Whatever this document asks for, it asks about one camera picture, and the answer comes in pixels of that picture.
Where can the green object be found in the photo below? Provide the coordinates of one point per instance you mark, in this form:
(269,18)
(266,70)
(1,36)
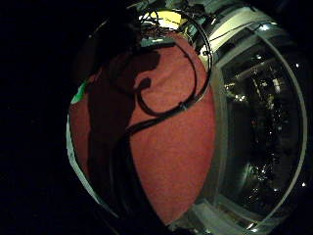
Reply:
(79,94)

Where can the yellow object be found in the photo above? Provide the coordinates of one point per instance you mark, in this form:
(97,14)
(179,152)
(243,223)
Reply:
(169,19)

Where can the red table cloth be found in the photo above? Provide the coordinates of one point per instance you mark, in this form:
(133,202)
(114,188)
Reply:
(176,153)

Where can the large window with grey frame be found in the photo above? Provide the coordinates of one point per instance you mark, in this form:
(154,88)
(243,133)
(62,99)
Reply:
(264,130)

